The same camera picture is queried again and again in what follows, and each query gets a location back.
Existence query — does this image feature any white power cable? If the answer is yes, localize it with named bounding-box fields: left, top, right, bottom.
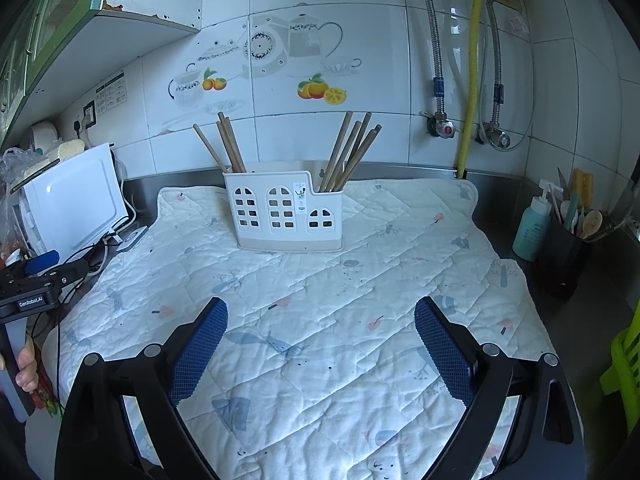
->
left=117, top=160, right=138, bottom=226

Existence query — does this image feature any green plastic stool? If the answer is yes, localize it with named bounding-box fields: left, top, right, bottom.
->
left=597, top=297, right=640, bottom=411

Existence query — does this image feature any wooden spoon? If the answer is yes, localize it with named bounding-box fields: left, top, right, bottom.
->
left=580, top=210, right=604, bottom=240

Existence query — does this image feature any white plastic utensil holder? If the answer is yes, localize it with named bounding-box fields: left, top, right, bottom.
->
left=222, top=170, right=346, bottom=253

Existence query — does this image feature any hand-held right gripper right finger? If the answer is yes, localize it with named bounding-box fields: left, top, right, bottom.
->
left=414, top=296, right=586, bottom=480

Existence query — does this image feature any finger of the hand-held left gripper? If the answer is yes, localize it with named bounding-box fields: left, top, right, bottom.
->
left=47, top=258, right=89, bottom=289
left=24, top=251, right=61, bottom=276

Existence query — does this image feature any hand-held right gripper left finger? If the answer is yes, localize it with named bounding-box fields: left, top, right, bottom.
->
left=55, top=296, right=230, bottom=480

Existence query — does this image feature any printed wall notice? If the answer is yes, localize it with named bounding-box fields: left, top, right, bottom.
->
left=95, top=72, right=126, bottom=115

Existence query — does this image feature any teal plastic bottle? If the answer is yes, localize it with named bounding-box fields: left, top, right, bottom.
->
left=512, top=179, right=551, bottom=262

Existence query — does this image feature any yellow gas hose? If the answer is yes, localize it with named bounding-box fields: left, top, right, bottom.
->
left=456, top=0, right=485, bottom=179

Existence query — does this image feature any white quilted mat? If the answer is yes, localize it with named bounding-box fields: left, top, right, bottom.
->
left=42, top=177, right=561, bottom=480

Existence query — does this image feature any black utensil container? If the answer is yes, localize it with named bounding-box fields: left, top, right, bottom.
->
left=537, top=217, right=591, bottom=301

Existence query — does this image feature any wooden spatula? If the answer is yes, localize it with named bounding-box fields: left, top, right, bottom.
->
left=570, top=169, right=595, bottom=211

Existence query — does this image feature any white round appliance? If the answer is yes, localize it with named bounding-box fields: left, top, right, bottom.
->
left=27, top=122, right=63, bottom=153

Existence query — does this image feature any metal water valve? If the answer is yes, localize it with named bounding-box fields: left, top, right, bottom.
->
left=477, top=122, right=513, bottom=151

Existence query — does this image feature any clear plastic bag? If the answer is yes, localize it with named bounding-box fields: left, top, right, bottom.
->
left=0, top=147, right=43, bottom=191

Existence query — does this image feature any white microwave oven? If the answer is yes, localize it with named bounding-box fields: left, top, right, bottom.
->
left=10, top=142, right=131, bottom=261

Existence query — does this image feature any cream cloth bundle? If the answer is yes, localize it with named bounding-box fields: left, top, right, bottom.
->
left=30, top=140, right=86, bottom=171

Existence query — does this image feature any green wall cabinet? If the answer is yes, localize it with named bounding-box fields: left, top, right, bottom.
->
left=0, top=0, right=201, bottom=148

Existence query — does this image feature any red-handled water valve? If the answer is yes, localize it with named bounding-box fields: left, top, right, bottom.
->
left=425, top=112, right=458, bottom=140

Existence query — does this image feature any braided metal hose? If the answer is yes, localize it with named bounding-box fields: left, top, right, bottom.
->
left=411, top=0, right=447, bottom=116
left=487, top=0, right=516, bottom=128

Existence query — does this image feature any person's left hand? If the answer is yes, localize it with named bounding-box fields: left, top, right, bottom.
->
left=15, top=336, right=39, bottom=395

